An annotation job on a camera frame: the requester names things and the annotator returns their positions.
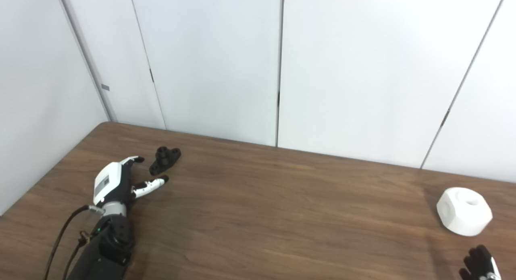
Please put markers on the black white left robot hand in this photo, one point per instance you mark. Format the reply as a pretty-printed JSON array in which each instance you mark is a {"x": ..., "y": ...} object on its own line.
[{"x": 107, "y": 183}]

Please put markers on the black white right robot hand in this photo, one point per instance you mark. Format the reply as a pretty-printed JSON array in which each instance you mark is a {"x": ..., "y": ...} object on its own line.
[{"x": 479, "y": 264}]

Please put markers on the round white faceted piece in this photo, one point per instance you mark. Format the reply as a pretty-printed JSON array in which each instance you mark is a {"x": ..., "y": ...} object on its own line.
[{"x": 459, "y": 215}]

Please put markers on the black three-hole holder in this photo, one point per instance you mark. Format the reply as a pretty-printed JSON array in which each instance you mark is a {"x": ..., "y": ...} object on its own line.
[{"x": 164, "y": 159}]

